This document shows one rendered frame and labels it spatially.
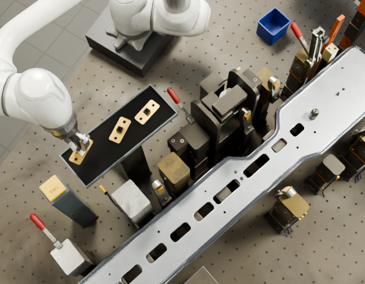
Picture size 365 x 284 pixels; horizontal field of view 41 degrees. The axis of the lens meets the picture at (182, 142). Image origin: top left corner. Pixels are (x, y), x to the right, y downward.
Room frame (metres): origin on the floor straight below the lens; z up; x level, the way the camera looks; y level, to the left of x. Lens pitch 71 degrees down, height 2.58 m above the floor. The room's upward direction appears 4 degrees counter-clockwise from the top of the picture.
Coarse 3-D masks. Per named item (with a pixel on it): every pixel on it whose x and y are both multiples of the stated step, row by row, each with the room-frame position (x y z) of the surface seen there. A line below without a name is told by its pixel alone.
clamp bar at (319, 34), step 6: (312, 30) 0.83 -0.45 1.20; (318, 30) 0.82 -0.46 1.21; (324, 30) 0.81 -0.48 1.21; (312, 36) 0.81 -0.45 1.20; (318, 36) 0.80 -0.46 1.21; (312, 42) 0.80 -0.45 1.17; (318, 42) 0.81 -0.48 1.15; (324, 42) 0.77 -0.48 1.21; (312, 48) 0.79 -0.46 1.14; (318, 48) 0.80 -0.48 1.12; (312, 54) 0.79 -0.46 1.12; (318, 54) 0.80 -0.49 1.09; (312, 60) 0.78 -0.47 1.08
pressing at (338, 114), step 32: (352, 64) 0.79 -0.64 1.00; (320, 96) 0.68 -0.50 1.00; (352, 96) 0.67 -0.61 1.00; (288, 128) 0.57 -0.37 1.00; (320, 128) 0.56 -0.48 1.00; (224, 160) 0.47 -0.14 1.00; (288, 160) 0.45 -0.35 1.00; (192, 192) 0.37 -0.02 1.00; (256, 192) 0.35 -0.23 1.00; (160, 224) 0.27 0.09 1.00; (192, 224) 0.26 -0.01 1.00; (224, 224) 0.25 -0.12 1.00; (128, 256) 0.17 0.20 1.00; (160, 256) 0.17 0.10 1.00; (192, 256) 0.16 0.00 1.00
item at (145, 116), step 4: (152, 100) 0.64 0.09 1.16; (148, 104) 0.63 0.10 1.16; (156, 104) 0.62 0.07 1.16; (144, 108) 0.61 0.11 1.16; (148, 108) 0.61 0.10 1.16; (152, 108) 0.61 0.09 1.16; (156, 108) 0.61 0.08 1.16; (140, 112) 0.60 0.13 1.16; (144, 112) 0.60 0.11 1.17; (148, 112) 0.59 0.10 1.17; (152, 112) 0.60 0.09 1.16; (136, 116) 0.59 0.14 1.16; (140, 116) 0.59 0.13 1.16; (144, 116) 0.59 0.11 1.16; (148, 116) 0.58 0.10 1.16; (136, 120) 0.58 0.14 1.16; (140, 120) 0.57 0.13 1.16; (144, 120) 0.57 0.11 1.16
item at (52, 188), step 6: (48, 180) 0.40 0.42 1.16; (54, 180) 0.40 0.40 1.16; (42, 186) 0.38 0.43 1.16; (48, 186) 0.38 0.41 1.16; (54, 186) 0.38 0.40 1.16; (60, 186) 0.38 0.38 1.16; (48, 192) 0.36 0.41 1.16; (54, 192) 0.36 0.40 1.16; (60, 192) 0.36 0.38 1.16; (48, 198) 0.34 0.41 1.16; (54, 198) 0.34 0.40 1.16
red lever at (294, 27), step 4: (292, 24) 0.89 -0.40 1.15; (292, 28) 0.88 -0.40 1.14; (296, 28) 0.87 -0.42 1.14; (296, 32) 0.86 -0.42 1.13; (300, 32) 0.87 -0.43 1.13; (296, 36) 0.86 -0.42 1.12; (300, 36) 0.85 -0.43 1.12; (300, 40) 0.84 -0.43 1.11; (304, 40) 0.85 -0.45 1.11; (304, 44) 0.83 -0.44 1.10; (304, 48) 0.82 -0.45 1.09; (308, 48) 0.82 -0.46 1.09; (308, 52) 0.81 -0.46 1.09
